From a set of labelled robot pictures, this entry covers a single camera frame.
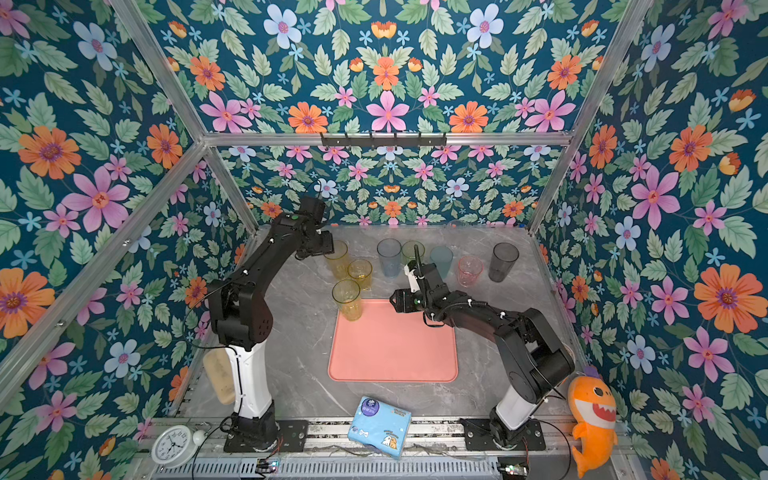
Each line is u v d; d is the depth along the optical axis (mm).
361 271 1016
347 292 869
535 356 459
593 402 707
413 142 926
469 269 1066
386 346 907
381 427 705
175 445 695
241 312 530
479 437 730
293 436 737
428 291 705
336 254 890
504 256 924
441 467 703
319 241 837
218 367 817
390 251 958
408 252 989
